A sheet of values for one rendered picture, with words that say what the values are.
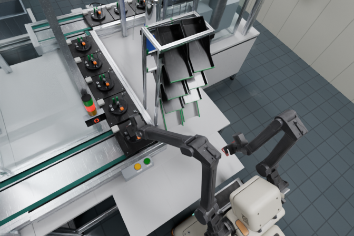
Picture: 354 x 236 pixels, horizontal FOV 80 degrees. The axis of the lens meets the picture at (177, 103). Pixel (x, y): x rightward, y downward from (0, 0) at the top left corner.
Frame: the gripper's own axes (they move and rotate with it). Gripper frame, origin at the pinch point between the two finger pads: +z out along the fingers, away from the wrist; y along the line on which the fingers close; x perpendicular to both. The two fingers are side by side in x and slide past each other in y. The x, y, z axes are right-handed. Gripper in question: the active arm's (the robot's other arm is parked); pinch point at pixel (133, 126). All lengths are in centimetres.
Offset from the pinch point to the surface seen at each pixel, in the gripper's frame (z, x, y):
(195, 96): -10.4, -1.7, -45.5
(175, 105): -10.5, -2.3, -28.9
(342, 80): 53, 96, -321
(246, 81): 112, 44, -197
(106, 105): 29.7, -16.8, 7.2
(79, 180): 4.9, 16.9, 42.9
